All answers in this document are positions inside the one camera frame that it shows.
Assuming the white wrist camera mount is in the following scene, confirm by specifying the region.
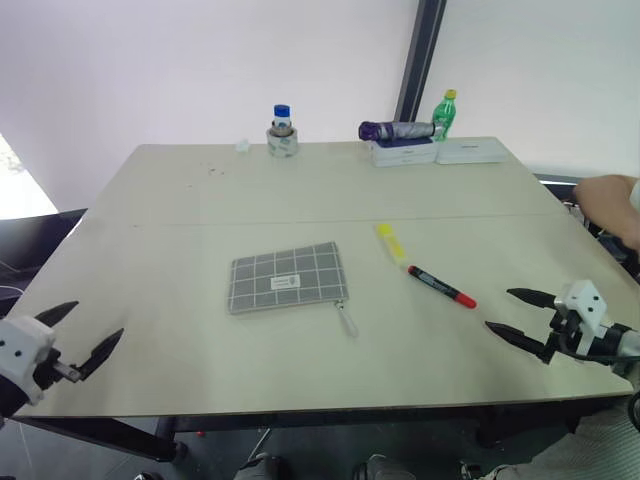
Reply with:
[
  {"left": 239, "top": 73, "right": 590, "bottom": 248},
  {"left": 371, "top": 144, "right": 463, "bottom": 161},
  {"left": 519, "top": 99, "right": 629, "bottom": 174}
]
[
  {"left": 551, "top": 279, "right": 609, "bottom": 358},
  {"left": 0, "top": 314, "right": 57, "bottom": 407}
]

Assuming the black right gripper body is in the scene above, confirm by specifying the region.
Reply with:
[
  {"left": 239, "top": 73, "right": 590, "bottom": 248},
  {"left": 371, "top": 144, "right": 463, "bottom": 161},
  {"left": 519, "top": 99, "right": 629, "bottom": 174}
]
[{"left": 546, "top": 310, "right": 585, "bottom": 355}]

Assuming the white tape roll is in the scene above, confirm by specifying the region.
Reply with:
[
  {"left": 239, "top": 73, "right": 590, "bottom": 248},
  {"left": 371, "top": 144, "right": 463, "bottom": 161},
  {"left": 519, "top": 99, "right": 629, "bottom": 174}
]
[{"left": 265, "top": 126, "right": 300, "bottom": 158}]

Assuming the grey checked zip pouch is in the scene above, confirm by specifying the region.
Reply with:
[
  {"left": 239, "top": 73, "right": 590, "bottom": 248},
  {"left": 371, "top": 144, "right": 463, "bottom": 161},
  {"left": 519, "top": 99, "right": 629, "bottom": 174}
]
[{"left": 228, "top": 241, "right": 360, "bottom": 338}]

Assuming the yellow highlighter pen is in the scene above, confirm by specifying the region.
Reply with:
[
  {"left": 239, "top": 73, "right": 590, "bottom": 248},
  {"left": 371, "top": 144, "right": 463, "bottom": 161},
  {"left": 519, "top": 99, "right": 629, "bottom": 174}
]
[{"left": 375, "top": 223, "right": 409, "bottom": 270}]

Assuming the red and black marker pen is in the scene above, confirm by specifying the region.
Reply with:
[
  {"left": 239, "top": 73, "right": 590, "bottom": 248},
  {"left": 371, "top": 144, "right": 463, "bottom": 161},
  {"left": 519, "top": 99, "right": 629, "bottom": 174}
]
[{"left": 406, "top": 264, "right": 478, "bottom": 310}]

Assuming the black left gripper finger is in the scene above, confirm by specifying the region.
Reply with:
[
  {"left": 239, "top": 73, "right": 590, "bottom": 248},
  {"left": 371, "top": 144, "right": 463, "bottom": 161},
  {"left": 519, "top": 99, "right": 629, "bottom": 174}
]
[
  {"left": 76, "top": 328, "right": 125, "bottom": 382},
  {"left": 34, "top": 300, "right": 80, "bottom": 329}
]

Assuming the dark rounded shape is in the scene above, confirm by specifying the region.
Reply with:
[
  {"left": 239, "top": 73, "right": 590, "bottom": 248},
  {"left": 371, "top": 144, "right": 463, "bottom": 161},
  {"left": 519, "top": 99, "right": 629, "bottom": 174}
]
[{"left": 351, "top": 453, "right": 417, "bottom": 480}]

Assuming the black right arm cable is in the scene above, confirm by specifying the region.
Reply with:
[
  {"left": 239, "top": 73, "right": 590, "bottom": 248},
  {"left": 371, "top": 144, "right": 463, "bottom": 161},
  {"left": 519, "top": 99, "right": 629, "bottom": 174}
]
[{"left": 626, "top": 388, "right": 640, "bottom": 434}]

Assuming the small bottle with blue cap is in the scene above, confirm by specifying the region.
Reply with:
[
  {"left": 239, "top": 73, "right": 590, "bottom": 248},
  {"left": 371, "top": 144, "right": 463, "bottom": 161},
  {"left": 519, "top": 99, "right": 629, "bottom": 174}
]
[{"left": 271, "top": 103, "right": 293, "bottom": 134}]

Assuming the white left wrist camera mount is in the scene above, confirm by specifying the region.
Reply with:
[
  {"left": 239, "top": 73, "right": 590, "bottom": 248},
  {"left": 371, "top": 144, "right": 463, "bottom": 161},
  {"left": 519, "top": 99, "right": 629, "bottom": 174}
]
[{"left": 0, "top": 314, "right": 57, "bottom": 407}]

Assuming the folded purple grey umbrella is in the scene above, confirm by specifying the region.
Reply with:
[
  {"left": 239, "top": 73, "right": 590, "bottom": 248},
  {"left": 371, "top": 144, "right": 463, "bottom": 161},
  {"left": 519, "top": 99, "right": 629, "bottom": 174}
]
[{"left": 357, "top": 119, "right": 446, "bottom": 143}]

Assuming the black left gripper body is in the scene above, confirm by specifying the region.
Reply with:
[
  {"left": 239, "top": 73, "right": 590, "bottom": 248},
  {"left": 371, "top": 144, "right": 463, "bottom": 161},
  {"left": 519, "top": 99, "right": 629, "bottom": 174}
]
[{"left": 31, "top": 348, "right": 83, "bottom": 391}]

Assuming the white box with blue lid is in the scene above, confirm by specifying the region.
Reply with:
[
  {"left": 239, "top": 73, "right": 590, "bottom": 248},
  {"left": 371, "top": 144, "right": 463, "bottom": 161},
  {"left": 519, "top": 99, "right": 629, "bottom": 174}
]
[{"left": 370, "top": 136, "right": 439, "bottom": 168}]

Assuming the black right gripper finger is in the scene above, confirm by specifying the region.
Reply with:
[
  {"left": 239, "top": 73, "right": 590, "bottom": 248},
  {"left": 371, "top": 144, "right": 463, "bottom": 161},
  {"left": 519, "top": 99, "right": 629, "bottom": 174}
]
[
  {"left": 506, "top": 287, "right": 557, "bottom": 312},
  {"left": 484, "top": 320, "right": 555, "bottom": 366}
]

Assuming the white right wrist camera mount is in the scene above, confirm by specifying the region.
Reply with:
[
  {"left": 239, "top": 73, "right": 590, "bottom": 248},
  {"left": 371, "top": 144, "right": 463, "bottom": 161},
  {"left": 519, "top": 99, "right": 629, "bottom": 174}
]
[{"left": 551, "top": 279, "right": 609, "bottom": 358}]

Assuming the flat white box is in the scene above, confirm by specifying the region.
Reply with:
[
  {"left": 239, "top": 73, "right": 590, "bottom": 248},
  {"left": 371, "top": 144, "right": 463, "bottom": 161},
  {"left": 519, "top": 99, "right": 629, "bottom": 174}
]
[{"left": 435, "top": 136, "right": 507, "bottom": 166}]

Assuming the dark window frame post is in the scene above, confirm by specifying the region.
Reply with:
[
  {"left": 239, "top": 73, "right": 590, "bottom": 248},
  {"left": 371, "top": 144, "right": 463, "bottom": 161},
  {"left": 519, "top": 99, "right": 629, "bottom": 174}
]
[{"left": 394, "top": 0, "right": 448, "bottom": 124}]

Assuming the green bottle with yellow cap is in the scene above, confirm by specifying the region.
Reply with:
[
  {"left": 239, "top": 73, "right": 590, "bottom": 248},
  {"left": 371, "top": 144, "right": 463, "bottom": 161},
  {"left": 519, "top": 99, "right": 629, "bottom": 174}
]
[{"left": 431, "top": 88, "right": 459, "bottom": 143}]

